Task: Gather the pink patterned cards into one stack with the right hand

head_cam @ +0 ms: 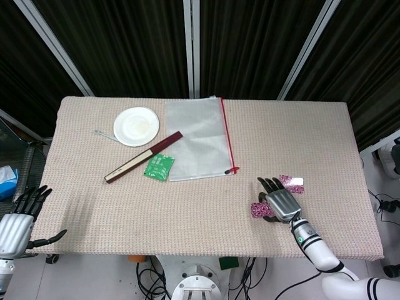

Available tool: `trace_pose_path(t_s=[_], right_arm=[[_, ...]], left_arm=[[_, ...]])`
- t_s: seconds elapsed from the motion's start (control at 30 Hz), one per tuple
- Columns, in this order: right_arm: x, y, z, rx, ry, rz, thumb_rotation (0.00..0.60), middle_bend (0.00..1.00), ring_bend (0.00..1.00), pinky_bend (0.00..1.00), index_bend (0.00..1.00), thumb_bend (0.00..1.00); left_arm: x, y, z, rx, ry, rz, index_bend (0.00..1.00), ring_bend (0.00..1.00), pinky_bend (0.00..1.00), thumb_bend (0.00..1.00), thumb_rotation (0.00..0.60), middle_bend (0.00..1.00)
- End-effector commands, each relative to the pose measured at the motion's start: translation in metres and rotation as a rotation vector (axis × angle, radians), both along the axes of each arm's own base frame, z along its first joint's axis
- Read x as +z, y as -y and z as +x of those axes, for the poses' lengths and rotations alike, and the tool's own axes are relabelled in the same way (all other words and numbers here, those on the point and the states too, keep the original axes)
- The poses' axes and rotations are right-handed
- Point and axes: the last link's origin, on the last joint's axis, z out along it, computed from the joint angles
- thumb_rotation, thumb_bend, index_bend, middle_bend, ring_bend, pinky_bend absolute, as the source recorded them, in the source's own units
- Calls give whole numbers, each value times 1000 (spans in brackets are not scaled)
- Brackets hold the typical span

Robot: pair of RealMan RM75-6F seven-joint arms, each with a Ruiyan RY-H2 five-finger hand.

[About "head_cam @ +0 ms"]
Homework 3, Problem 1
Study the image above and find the white machine beside table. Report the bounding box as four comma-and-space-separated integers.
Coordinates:
359, 128, 400, 179

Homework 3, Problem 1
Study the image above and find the green sachet packet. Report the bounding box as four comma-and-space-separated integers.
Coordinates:
142, 153, 176, 183

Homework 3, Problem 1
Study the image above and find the green block under table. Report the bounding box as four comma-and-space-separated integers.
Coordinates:
218, 256, 240, 271

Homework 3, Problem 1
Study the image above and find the dark red folded fan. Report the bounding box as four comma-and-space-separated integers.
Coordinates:
104, 131, 184, 184

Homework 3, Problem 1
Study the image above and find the black floor cable with plug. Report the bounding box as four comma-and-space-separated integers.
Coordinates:
364, 162, 400, 224

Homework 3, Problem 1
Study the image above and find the translucent pouch with red zipper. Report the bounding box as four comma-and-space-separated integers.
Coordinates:
164, 96, 241, 183

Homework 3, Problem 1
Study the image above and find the aluminium partition post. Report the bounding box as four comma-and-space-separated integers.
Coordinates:
14, 0, 95, 97
277, 0, 338, 101
183, 0, 201, 99

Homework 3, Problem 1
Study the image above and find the dark curtain panel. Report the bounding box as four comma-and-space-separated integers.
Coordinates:
0, 0, 86, 139
31, 0, 191, 98
199, 0, 329, 101
286, 0, 400, 153

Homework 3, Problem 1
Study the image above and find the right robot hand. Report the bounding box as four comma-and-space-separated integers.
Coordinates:
256, 176, 303, 224

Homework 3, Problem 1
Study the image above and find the black cable bundle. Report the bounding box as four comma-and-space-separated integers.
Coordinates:
135, 256, 172, 300
229, 256, 290, 300

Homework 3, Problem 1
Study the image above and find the pink packet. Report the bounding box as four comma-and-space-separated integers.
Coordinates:
278, 174, 306, 188
250, 202, 274, 219

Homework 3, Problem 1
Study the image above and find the blue tissue box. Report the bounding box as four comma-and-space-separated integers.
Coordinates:
0, 165, 21, 202

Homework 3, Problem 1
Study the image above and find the metal robot base column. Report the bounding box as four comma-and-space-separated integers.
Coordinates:
155, 254, 242, 300

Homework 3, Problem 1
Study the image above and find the grey wicker chair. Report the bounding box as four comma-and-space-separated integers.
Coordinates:
0, 107, 53, 219

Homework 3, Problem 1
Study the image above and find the white round plate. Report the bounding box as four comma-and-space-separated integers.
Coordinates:
112, 106, 160, 148

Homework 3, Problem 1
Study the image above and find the small clear plastic spoon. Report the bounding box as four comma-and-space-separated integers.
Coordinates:
92, 129, 118, 143

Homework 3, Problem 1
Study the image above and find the beige woven tablecloth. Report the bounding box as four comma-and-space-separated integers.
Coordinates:
24, 96, 385, 260

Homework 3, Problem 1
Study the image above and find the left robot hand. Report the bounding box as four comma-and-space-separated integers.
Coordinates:
0, 184, 68, 258

